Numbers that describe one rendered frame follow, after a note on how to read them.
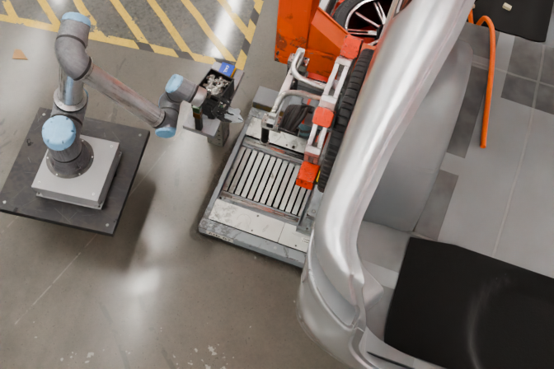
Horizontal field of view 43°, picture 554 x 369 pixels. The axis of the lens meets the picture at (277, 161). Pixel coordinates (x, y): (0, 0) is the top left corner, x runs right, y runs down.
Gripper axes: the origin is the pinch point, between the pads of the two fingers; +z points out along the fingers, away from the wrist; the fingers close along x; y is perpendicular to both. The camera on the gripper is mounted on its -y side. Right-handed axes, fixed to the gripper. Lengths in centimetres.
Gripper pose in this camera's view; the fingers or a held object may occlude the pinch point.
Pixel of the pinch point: (239, 120)
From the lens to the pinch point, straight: 326.5
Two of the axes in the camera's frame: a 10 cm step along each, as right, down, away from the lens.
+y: 4.6, -3.3, -8.3
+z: 8.5, 4.3, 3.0
